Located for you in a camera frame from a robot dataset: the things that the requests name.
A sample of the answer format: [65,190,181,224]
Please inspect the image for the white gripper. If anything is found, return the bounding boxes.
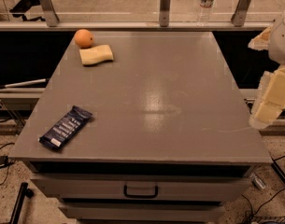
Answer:
[248,9,285,130]

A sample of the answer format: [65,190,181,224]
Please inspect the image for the blue rxbar blueberry wrapper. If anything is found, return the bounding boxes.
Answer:
[38,105,93,150]

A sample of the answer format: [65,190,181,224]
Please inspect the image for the clear plastic water bottle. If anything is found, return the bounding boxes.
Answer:
[197,0,214,26]

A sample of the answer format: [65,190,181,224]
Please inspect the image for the small metal can on floor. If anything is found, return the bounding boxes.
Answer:
[250,173,266,190]

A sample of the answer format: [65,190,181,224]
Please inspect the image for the grey drawer cabinet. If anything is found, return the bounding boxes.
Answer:
[10,32,271,222]

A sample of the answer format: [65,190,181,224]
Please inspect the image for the yellow sponge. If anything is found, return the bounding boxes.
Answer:
[79,45,114,65]

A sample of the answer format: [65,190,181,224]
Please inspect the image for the orange fruit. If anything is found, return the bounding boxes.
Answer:
[75,29,93,49]

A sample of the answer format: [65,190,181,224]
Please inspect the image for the metal rod on left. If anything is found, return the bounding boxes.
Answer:
[0,78,50,90]

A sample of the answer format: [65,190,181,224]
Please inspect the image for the black stand bar on floor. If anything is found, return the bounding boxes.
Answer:
[9,182,34,224]

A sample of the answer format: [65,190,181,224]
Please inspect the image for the black drawer handle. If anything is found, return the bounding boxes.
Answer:
[123,185,159,199]

